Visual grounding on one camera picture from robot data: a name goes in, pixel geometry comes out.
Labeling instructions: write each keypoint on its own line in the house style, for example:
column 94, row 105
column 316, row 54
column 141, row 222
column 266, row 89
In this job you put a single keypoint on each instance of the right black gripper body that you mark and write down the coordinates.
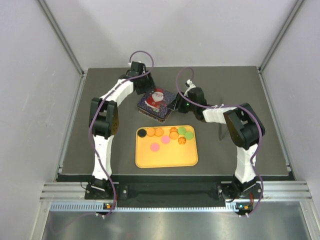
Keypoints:
column 183, row 106

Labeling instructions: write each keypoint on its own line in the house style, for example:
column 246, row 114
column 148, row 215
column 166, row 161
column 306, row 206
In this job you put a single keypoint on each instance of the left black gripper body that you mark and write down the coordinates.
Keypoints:
column 145, row 84

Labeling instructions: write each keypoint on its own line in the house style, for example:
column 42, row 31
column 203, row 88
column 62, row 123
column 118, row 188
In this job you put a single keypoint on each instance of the decorated cookie tin box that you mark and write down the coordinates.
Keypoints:
column 160, row 116

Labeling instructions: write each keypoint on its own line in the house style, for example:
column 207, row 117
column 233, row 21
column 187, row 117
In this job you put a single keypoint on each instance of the gold tin lid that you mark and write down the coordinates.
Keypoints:
column 157, row 99

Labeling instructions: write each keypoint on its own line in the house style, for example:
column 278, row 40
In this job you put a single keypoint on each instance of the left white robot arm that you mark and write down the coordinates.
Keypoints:
column 104, row 118

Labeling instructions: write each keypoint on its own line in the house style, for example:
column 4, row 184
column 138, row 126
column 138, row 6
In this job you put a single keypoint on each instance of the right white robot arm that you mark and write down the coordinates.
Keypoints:
column 244, row 128

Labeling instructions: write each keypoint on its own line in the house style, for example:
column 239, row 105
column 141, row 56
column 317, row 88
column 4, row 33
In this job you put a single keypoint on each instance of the orange swirl cookie upper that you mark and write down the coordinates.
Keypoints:
column 173, row 129

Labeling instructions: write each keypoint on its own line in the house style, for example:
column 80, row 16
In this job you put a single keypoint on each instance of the orange swirl cookie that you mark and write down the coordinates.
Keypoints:
column 173, row 129
column 181, row 140

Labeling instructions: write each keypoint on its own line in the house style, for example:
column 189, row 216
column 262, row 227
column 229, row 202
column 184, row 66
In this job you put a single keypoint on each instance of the green cookie upper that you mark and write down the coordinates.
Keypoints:
column 181, row 130

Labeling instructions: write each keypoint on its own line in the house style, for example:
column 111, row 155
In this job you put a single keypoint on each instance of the green cookie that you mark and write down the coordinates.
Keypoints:
column 181, row 130
column 188, row 135

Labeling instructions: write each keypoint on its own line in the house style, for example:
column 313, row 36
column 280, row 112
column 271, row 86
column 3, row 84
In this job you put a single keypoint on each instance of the tan round biscuit behind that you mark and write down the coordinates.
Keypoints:
column 158, row 132

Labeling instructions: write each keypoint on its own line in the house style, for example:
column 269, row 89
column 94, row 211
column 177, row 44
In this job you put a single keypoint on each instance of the tan round patterned biscuit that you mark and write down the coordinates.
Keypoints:
column 150, row 131

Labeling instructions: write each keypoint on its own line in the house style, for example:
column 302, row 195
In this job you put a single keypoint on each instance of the green cookie right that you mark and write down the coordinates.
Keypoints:
column 188, row 135

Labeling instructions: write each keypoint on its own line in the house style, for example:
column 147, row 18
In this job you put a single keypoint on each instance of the pink sandwich cookie upper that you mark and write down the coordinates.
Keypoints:
column 165, row 139

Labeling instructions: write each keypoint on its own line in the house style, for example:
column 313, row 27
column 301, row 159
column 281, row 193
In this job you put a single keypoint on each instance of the pink sandwich cookie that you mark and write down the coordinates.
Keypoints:
column 154, row 147
column 165, row 139

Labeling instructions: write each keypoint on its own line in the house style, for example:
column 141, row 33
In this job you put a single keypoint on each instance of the orange swirl cookie right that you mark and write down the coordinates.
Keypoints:
column 181, row 140

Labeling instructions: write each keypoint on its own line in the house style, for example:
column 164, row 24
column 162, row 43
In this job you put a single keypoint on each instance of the yellow plastic tray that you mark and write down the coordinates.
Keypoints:
column 169, row 155

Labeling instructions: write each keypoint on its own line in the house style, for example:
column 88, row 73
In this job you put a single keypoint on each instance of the black sandwich cookie corner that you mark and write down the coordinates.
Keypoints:
column 141, row 133

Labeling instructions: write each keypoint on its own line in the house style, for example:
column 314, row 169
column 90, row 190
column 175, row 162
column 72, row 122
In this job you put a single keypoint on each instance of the pink sandwich cookie lower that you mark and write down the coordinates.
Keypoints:
column 154, row 147

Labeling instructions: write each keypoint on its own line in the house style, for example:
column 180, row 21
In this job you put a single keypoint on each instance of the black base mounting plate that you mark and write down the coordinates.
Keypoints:
column 165, row 190

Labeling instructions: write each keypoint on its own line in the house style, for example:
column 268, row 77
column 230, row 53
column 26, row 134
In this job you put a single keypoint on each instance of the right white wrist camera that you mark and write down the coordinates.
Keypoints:
column 190, row 85

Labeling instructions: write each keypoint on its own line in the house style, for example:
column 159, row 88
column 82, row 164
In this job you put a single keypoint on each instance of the aluminium frame rail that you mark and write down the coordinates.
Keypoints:
column 69, row 197

